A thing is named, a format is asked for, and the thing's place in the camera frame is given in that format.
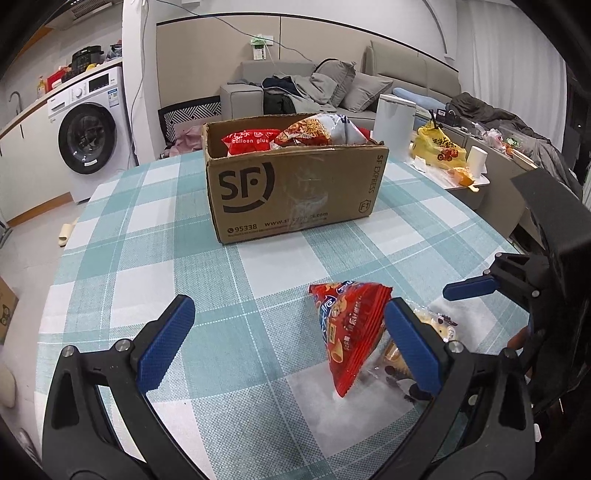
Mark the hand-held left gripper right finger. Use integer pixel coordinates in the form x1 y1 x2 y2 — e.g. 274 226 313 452
374 298 539 480

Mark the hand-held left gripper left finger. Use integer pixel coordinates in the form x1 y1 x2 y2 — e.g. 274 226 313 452
41 294 208 480

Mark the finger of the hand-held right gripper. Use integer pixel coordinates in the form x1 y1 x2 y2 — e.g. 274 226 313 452
442 253 550 315

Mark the clear cake packet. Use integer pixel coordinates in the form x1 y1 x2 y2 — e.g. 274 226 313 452
369 307 458 403

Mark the red triangular snack packet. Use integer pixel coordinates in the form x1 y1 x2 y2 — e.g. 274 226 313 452
308 281 393 398

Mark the brown cardboard box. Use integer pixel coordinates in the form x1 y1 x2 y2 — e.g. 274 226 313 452
201 113 390 244

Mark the noodle snack packet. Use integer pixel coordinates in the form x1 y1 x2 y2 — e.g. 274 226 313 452
271 114 345 148

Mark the person's right hand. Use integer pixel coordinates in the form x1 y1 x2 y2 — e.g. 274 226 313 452
508 325 530 352

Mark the checked tablecloth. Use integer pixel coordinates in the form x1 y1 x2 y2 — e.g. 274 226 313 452
34 150 532 480

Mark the white paper roll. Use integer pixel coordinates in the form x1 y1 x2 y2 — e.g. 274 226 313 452
466 145 489 179

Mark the yellow plastic bag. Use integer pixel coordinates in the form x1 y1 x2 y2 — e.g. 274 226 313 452
411 122 468 170

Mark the beige slipper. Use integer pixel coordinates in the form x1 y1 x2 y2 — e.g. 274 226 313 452
58 219 80 248

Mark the grey blanket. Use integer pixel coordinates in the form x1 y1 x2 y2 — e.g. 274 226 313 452
450 92 583 197

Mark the flat cardboard carton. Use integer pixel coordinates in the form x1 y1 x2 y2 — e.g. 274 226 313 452
0 276 20 345

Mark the white bin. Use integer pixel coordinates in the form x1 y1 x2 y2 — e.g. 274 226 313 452
373 93 416 149

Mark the light blue pillow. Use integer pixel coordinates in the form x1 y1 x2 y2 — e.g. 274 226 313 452
392 88 445 110

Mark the pink cloth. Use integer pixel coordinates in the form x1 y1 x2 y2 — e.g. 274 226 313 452
163 129 206 160

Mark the grey pillow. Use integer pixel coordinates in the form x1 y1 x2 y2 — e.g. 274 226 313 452
309 59 357 108
342 74 394 112

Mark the white washing machine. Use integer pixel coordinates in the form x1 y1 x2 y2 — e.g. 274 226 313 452
47 67 137 204

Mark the beige sofa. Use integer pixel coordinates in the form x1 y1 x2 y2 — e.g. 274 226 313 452
219 41 462 121

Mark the black patterned cushion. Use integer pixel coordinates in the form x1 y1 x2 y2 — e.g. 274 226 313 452
158 97 222 140

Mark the pile of dark clothes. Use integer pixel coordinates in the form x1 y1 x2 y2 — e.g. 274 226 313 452
262 76 317 114

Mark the kitchen counter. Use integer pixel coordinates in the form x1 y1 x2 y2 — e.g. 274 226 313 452
0 59 123 139

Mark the red box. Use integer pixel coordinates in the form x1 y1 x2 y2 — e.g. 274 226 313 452
46 67 71 91

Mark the black cooking pot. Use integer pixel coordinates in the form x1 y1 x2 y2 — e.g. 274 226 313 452
71 45 105 71

